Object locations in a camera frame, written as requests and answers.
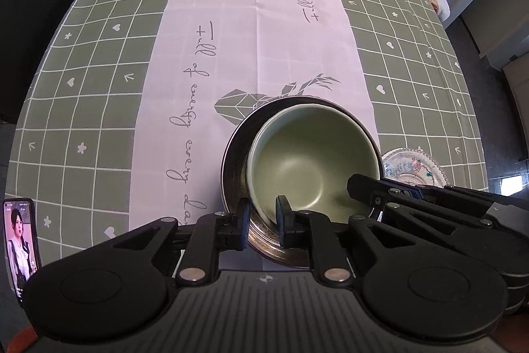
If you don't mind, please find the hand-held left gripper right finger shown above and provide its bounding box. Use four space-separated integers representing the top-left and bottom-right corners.
275 195 415 288

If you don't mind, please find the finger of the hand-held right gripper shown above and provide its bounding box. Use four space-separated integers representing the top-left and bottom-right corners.
382 203 529 276
346 173 529 215

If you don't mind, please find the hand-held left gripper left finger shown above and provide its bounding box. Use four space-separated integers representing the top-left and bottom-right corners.
112 198 252 288

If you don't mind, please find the orange steel-lined bowl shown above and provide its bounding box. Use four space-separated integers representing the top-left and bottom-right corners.
221 97 383 269

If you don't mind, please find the clear glass plate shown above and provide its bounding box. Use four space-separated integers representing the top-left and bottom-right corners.
380 147 450 189

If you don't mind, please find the green ceramic bowl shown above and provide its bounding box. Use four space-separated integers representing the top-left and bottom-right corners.
247 105 385 227

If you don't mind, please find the white deer-print table runner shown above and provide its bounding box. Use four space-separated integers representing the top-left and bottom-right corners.
128 0 379 271

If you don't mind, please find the white towel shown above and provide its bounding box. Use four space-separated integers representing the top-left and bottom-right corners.
426 0 451 21

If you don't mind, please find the green checked tablecloth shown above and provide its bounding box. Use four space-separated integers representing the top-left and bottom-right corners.
8 0 490 275

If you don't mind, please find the black smartphone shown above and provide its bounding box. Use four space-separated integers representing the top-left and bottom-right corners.
3 198 42 308

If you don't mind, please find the red orange object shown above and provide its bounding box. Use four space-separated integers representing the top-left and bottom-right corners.
8 330 40 353

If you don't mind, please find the black chair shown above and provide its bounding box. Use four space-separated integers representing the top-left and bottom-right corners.
0 0 100 124

